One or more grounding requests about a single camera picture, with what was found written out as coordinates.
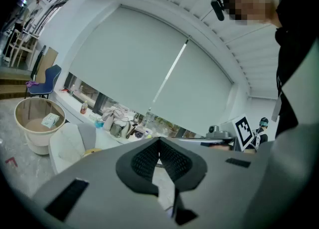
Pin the person's head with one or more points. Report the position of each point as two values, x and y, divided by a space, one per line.
249 3

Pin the blue chair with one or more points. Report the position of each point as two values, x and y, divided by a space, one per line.
49 78

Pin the white cushioned chair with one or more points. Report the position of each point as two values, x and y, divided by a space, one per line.
67 145

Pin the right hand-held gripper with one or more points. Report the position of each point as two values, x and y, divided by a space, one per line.
243 133

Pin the purple cloth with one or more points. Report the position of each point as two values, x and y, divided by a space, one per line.
32 83

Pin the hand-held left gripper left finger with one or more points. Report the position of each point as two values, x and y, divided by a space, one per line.
104 173

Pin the black head-worn camera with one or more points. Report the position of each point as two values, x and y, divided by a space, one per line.
218 9

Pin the olive green bag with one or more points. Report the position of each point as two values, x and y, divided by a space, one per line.
115 130

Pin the beige bag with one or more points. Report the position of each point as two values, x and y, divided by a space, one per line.
129 130

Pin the brown cardboard panel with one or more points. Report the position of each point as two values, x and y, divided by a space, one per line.
48 59

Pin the white tissue pack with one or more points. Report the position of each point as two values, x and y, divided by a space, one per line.
49 120

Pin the light wooden chair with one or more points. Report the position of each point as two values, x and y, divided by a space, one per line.
18 48

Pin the person's body in black clothing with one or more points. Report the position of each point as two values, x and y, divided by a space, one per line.
294 48

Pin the yellow cushion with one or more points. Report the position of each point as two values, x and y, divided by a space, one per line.
92 151

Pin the gray roller blind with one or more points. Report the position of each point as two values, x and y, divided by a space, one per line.
199 93
124 56

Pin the teal pack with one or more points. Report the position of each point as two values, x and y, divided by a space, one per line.
99 124

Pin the orange drink bottle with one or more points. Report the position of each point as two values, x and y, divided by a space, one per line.
84 109

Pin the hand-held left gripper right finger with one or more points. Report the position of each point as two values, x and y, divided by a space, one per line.
219 185

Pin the white window ledge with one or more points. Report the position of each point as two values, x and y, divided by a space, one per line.
72 103

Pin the wooden step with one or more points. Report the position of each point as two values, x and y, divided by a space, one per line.
12 89

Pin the pink bag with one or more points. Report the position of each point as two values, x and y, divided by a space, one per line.
112 115

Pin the clear plastic bottle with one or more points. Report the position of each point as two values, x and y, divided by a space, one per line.
147 133

